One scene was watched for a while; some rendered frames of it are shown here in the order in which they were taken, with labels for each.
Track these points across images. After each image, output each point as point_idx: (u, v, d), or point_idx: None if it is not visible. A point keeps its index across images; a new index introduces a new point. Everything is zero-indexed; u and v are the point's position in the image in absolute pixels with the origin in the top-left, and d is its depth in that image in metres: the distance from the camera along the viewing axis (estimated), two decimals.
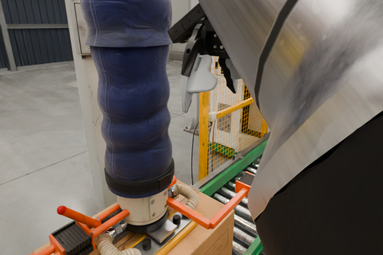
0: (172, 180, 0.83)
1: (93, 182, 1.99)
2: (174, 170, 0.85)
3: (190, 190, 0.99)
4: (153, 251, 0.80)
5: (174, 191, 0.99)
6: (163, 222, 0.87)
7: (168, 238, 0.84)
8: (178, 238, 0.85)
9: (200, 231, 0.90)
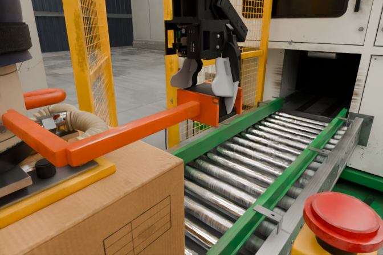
0: (7, 63, 0.35)
1: None
2: (20, 45, 0.36)
3: (93, 118, 0.50)
4: None
5: (61, 121, 0.50)
6: (0, 169, 0.38)
7: (1, 204, 0.35)
8: (29, 205, 0.36)
9: (94, 194, 0.41)
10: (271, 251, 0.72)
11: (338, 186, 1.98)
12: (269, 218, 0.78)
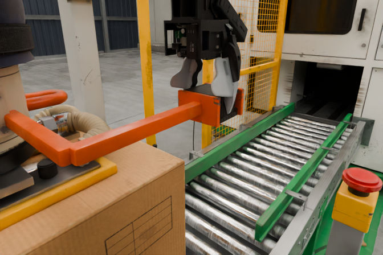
0: (10, 64, 0.35)
1: None
2: (23, 46, 0.37)
3: (94, 119, 0.50)
4: None
5: (63, 122, 0.50)
6: (2, 169, 0.38)
7: (3, 205, 0.35)
8: (32, 206, 0.36)
9: (96, 194, 0.41)
10: (300, 222, 1.00)
11: (343, 181, 2.26)
12: (297, 198, 1.06)
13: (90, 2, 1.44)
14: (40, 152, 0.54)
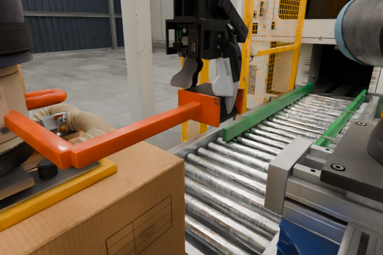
0: (8, 65, 0.34)
1: (132, 122, 2.01)
2: (21, 46, 0.36)
3: (94, 118, 0.50)
4: None
5: (62, 121, 0.50)
6: (2, 170, 0.38)
7: (4, 205, 0.35)
8: (32, 206, 0.36)
9: (96, 194, 0.41)
10: None
11: None
12: (334, 140, 1.30)
13: None
14: None
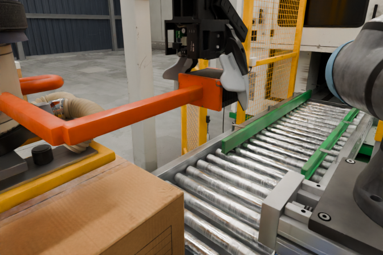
0: (1, 42, 0.33)
1: (133, 131, 2.03)
2: (15, 24, 0.35)
3: (92, 105, 0.48)
4: None
5: (59, 108, 0.48)
6: None
7: None
8: (25, 192, 0.35)
9: (101, 231, 0.44)
10: (334, 170, 1.26)
11: (355, 159, 2.52)
12: (330, 153, 1.32)
13: None
14: (36, 140, 0.52)
